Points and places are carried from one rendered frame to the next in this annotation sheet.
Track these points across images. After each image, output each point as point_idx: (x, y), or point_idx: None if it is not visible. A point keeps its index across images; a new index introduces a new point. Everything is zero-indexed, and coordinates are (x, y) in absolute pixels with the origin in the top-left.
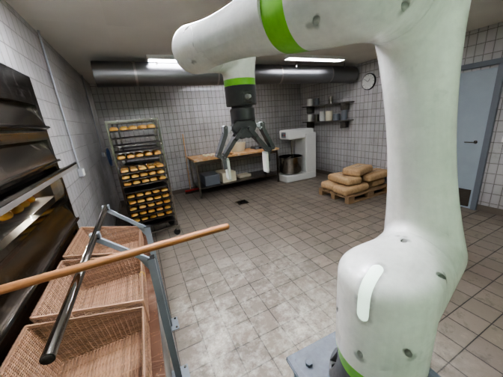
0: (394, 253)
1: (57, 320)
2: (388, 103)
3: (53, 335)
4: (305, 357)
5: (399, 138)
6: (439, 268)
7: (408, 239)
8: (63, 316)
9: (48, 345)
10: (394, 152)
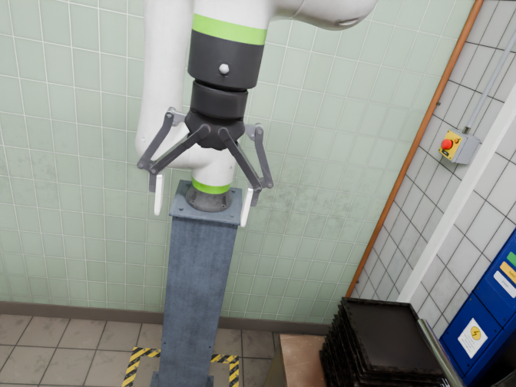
0: None
1: (448, 358)
2: (184, 49)
3: (434, 337)
4: (231, 219)
5: (184, 71)
6: None
7: None
8: (445, 362)
9: (429, 327)
10: (182, 82)
